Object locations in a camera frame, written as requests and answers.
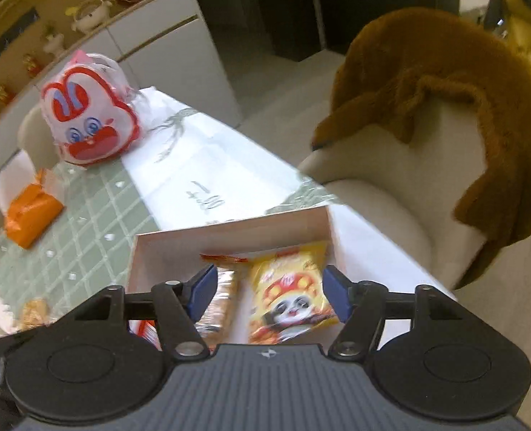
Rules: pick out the white vase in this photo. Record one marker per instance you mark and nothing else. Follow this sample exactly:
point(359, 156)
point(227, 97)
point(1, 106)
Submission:
point(54, 42)

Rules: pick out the white tissue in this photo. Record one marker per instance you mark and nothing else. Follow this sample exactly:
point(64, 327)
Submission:
point(11, 179)

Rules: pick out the orange tissue box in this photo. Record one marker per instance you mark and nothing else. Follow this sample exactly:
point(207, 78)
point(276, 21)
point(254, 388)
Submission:
point(32, 211)

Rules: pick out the brown fur coat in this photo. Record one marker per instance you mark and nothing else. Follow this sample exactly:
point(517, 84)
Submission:
point(449, 81)

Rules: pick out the pink cardboard box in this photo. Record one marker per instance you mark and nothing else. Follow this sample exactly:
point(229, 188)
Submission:
point(157, 251)

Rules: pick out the clear bun packet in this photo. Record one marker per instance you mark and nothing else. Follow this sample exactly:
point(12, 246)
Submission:
point(35, 313)

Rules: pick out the red jerky packet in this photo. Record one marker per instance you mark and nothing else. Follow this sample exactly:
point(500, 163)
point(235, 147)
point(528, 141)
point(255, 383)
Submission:
point(145, 334)

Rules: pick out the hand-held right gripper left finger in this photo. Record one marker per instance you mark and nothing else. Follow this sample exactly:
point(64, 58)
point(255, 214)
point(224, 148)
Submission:
point(204, 292)

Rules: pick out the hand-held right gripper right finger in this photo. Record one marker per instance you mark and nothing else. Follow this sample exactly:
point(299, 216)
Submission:
point(336, 296)

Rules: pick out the white sideboard cabinet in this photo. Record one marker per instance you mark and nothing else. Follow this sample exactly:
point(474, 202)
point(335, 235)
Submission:
point(166, 49)

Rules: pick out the red white rabbit bag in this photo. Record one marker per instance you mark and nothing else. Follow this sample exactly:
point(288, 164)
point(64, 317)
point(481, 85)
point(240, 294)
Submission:
point(90, 116)

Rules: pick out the monkey figurine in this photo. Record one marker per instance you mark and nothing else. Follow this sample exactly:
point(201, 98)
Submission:
point(5, 94)
point(31, 65)

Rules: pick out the black aquarium cabinet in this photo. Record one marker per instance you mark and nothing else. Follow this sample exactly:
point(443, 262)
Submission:
point(359, 4)

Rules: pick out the yellow panda snack packet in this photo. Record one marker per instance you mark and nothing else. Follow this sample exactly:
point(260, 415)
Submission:
point(287, 296)

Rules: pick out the long clear cake packet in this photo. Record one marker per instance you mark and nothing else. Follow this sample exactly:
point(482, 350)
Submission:
point(222, 296)

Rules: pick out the white rabbit bowl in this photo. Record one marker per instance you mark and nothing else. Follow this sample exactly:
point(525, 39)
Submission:
point(90, 11)

